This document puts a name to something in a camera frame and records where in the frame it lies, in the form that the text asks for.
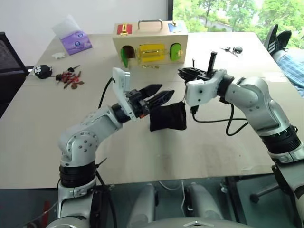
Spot wooden lock box with handle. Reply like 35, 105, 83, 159
112, 19, 189, 70

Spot grey right robot leg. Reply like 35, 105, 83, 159
185, 182, 224, 222

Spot black shoe with white stripes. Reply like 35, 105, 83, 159
264, 23, 279, 56
276, 30, 293, 52

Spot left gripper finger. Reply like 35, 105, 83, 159
138, 84, 163, 99
145, 89, 176, 113

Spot white cable under table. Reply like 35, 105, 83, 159
158, 180, 187, 212

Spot purple white tissue pack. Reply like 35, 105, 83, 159
51, 14, 93, 56

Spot black office chair base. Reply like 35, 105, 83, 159
249, 182, 281, 204

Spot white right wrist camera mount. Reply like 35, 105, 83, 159
185, 68, 229, 106

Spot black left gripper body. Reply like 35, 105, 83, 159
125, 89, 151, 119

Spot black plush toy with face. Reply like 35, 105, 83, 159
34, 64, 54, 80

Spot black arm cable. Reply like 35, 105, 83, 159
98, 76, 115, 110
190, 104, 249, 137

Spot black key fob with keys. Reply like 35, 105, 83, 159
219, 46, 244, 58

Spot black drawstring pouch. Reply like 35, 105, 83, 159
149, 82, 188, 132

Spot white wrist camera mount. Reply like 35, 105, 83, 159
112, 67, 140, 122
185, 68, 229, 106

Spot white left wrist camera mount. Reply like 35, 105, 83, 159
112, 67, 140, 122

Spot red brown keychain bundle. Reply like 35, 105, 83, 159
55, 70, 83, 90

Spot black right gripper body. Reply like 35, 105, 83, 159
197, 51, 218, 81

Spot black mesh office chair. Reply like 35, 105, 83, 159
0, 31, 32, 119

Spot grey robot torso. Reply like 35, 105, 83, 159
144, 217, 247, 228

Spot person's leg in blue jeans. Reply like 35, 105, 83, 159
270, 48, 304, 98

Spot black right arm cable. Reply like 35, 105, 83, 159
190, 104, 249, 137

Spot red object under table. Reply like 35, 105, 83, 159
42, 201, 52, 218

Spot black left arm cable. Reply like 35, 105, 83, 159
98, 76, 115, 110

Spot grey robot leg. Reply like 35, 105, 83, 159
185, 182, 224, 222
127, 183, 159, 228

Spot grey left robot leg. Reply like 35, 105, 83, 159
127, 183, 159, 228

